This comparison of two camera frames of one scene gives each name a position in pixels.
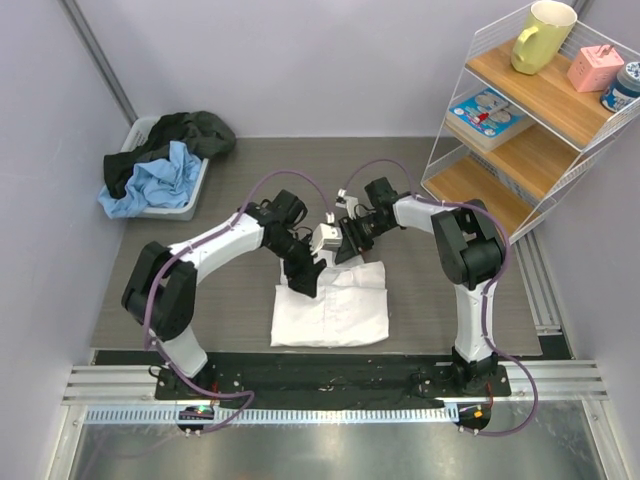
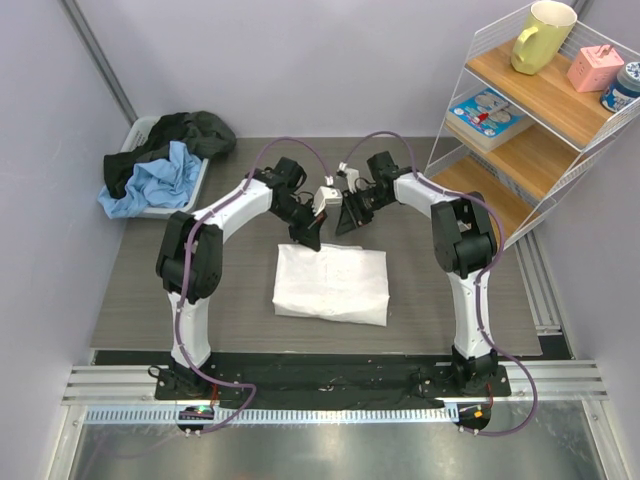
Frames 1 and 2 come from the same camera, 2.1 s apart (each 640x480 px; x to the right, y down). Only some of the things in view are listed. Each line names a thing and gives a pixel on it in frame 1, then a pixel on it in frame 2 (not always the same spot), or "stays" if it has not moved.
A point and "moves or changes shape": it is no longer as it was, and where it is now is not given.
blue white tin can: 625,88 stays
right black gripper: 353,242 to 351,216
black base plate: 332,376 stays
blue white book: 487,118 stays
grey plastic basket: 137,133 stays
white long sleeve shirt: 351,307 moves or changes shape
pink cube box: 594,68 stays
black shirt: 202,133 stays
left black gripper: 302,275 to 308,233
